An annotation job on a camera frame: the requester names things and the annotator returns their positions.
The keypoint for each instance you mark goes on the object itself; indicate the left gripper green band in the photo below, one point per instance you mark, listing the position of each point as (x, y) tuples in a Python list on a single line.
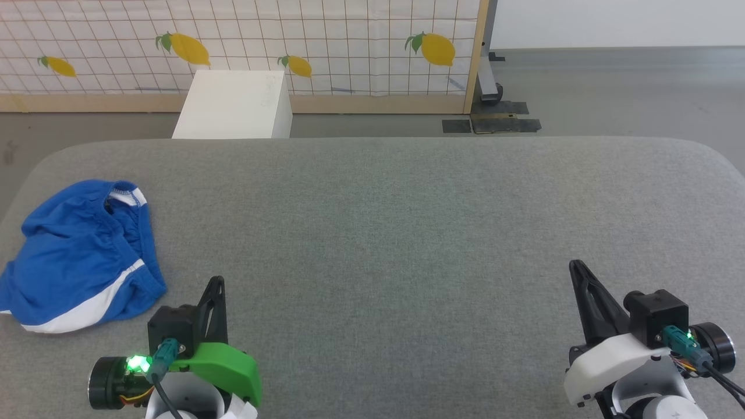
[(224, 364)]

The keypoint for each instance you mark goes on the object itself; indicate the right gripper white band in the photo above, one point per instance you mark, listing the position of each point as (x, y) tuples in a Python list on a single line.
[(611, 361)]

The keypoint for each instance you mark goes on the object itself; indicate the blue shorts with white trim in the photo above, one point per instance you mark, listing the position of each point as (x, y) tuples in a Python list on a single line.
[(75, 256)]

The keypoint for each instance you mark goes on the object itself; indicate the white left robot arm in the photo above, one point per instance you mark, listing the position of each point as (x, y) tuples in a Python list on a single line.
[(192, 401)]

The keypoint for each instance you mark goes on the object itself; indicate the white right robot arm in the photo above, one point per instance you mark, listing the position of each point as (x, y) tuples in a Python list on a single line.
[(652, 396)]

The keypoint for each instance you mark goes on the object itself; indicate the dark floor plate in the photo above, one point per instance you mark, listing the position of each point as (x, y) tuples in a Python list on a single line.
[(506, 124)]

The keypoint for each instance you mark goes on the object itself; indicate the white box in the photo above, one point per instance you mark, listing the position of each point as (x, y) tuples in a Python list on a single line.
[(233, 105)]

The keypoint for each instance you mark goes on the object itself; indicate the dark stand base mat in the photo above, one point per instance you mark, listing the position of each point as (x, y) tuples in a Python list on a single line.
[(500, 107)]

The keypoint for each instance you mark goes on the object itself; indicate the black floor tape patch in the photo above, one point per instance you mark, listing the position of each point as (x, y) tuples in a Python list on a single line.
[(457, 125)]

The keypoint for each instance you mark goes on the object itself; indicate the lemon print partition panel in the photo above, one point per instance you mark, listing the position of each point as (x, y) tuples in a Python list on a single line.
[(349, 35)]

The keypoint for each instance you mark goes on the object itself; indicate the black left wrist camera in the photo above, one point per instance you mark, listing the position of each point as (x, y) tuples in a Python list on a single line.
[(171, 326)]

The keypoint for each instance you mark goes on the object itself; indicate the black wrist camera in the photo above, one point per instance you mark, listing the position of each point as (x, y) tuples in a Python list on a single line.
[(655, 314), (171, 326)]

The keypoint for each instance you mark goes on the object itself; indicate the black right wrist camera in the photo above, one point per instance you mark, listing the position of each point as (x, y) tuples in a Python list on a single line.
[(655, 314)]

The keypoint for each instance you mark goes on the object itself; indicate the grey metal stand post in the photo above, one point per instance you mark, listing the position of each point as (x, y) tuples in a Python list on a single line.
[(488, 35)]

